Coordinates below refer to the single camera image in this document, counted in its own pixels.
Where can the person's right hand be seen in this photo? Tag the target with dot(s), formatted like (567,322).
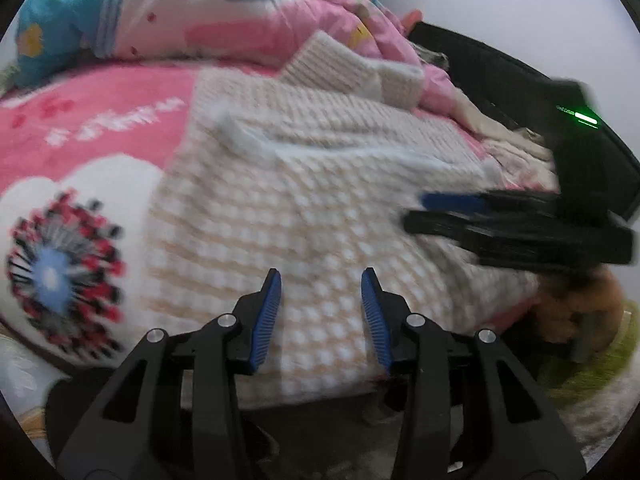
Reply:
(560,310)

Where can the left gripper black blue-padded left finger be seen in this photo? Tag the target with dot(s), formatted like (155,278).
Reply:
(170,411)

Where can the beige crumpled clothes pile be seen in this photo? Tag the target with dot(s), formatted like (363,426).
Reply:
(524,163)

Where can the black bed headboard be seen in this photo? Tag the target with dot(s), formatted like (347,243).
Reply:
(516,95)

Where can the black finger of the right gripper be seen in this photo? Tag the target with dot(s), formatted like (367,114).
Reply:
(496,244)

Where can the beige white houndstooth knit garment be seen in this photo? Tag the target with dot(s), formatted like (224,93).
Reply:
(309,172)

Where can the pink floral fleece blanket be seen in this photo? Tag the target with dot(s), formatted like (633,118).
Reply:
(80,159)

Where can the pink blue patterned quilt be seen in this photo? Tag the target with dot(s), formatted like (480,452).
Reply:
(51,33)

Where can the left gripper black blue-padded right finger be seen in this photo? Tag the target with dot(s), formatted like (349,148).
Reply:
(472,410)

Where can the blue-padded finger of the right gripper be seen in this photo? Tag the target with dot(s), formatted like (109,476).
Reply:
(490,201)

